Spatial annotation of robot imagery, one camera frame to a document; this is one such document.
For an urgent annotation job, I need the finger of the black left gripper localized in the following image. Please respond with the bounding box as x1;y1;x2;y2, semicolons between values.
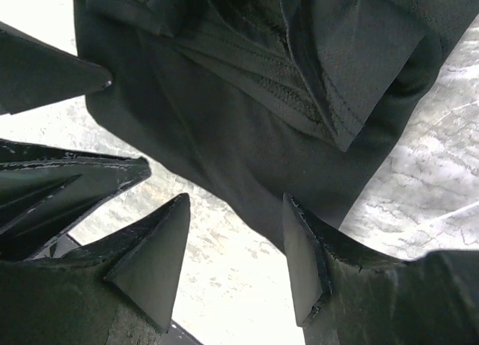
1;139;151;261
1;23;113;115

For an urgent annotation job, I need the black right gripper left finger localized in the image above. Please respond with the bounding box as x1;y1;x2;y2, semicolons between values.
1;193;190;344

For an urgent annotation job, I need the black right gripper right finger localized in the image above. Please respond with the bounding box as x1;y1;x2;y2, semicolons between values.
282;195;478;344

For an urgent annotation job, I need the black t-shirt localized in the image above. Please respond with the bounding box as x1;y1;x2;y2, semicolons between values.
73;0;478;247

